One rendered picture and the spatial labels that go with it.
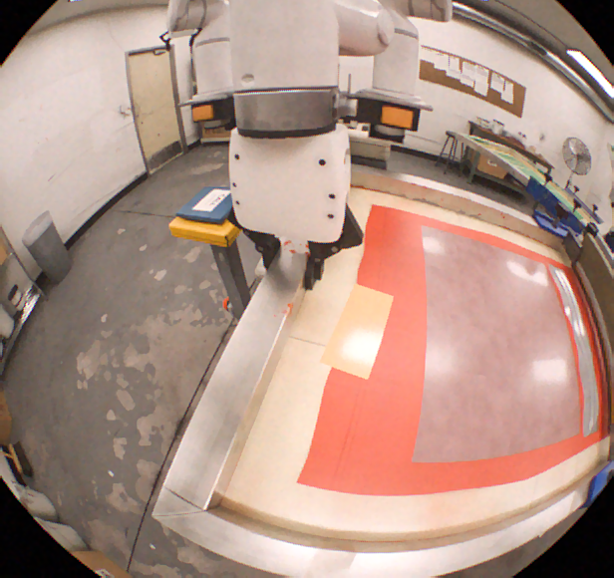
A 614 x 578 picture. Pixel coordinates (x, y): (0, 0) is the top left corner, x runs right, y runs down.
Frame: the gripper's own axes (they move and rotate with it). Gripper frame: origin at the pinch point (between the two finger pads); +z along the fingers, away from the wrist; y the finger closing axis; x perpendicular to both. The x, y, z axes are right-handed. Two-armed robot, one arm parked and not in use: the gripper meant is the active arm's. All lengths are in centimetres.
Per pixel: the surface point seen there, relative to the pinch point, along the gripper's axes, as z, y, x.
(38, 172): -10, 309, -45
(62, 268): 87, 258, -11
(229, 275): 17.9, 18.3, -9.7
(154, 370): 98, 84, 9
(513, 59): -134, -208, -381
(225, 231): 2.6, 13.1, -6.1
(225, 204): 0.9, 15.5, -10.7
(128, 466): 97, 73, 71
